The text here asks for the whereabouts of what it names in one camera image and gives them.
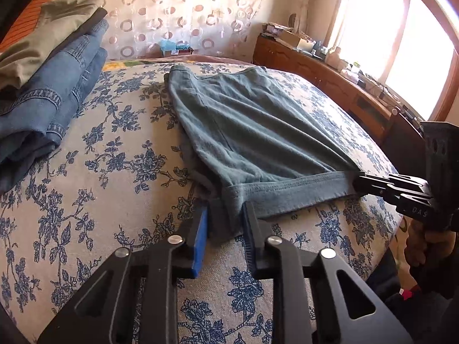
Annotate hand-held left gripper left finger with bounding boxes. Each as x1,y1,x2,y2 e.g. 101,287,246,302
38,204,210,344

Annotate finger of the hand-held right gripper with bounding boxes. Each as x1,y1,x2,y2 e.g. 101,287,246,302
353,172,429,191
357,183,433,206

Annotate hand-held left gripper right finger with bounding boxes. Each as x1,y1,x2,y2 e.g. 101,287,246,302
242,201,415,344

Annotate teal short pants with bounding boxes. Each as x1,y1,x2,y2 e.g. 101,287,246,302
163,64,361,240

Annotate khaki folded pants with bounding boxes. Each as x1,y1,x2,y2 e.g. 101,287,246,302
0,0,107,92

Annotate person's right hand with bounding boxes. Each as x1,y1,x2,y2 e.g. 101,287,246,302
404,218,459,284

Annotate blue floral bed sheet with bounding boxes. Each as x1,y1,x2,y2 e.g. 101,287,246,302
0,61,404,344

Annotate person's dark clothing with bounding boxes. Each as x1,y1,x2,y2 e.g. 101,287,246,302
364,249,459,332

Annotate wooden side cabinet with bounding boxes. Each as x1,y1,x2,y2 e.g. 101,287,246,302
253,34,427,174

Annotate white plastic jug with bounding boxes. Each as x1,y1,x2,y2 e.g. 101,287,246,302
326,46,347,71

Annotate wooden framed window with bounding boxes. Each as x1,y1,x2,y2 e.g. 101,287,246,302
323,0,459,122

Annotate cardboard box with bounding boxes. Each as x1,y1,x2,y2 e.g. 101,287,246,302
277,30,302,49

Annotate colourful flower blanket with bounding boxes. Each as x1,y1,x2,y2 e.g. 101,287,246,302
102,54,253,73

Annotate blue tissue box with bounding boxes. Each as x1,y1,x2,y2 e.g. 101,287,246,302
158,39,195,57

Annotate stack of papers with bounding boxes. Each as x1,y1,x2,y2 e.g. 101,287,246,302
262,22,292,36

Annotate blue denim jeans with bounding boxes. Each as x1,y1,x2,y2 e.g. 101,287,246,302
0,18,110,195

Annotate circle patterned curtain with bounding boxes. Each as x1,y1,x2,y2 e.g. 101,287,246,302
59,0,267,61

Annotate wooden slatted wardrobe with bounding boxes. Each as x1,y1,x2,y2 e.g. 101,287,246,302
0,0,66,55

